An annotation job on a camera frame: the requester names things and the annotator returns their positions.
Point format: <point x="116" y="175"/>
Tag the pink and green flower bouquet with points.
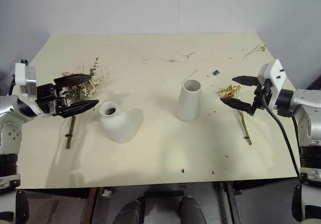
<point x="82" y="88"/>

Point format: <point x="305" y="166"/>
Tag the round white bulbous vase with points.
<point x="118" y="123"/>

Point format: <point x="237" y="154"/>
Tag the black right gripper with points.
<point x="262" y="94"/>

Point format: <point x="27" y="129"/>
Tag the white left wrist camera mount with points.
<point x="24" y="79"/>

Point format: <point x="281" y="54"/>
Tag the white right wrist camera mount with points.
<point x="272" y="79"/>

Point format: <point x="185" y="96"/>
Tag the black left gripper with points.
<point x="49" y="98"/>

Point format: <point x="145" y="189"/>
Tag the loose dried flower sprig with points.
<point x="255" y="49"/>

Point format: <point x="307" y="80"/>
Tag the dark table frame leg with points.
<point x="232" y="202"/>
<point x="99" y="205"/>

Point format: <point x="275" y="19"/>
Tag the dark rounded shape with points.
<point x="130" y="211"/>
<point x="191" y="210"/>

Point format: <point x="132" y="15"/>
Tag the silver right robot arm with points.
<point x="307" y="123"/>

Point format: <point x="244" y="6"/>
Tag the thin pale stick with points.
<point x="189" y="76"/>

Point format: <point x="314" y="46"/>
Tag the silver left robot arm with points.
<point x="10" y="123"/>

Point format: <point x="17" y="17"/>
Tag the dark rounded left shape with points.
<point x="130" y="211"/>

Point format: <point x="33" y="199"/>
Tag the yellow flower bouquet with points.
<point x="232" y="90"/>

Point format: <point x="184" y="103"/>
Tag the dark rounded right shape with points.
<point x="191" y="210"/>

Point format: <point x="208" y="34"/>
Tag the tall white tapered vase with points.
<point x="189" y="101"/>

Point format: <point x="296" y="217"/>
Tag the small teal object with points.
<point x="216" y="72"/>

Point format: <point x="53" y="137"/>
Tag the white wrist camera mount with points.
<point x="272" y="79"/>
<point x="24" y="79"/>

